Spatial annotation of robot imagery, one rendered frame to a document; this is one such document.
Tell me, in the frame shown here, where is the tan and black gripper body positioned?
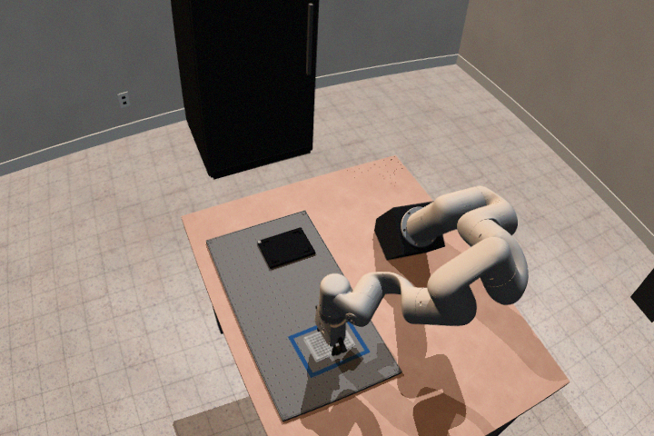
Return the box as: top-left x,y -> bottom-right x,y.
315,305 -> 346,346

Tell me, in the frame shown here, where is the blue tape outline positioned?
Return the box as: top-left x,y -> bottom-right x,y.
288,322 -> 370,378

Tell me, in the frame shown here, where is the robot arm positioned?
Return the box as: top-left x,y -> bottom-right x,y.
319,186 -> 529,327

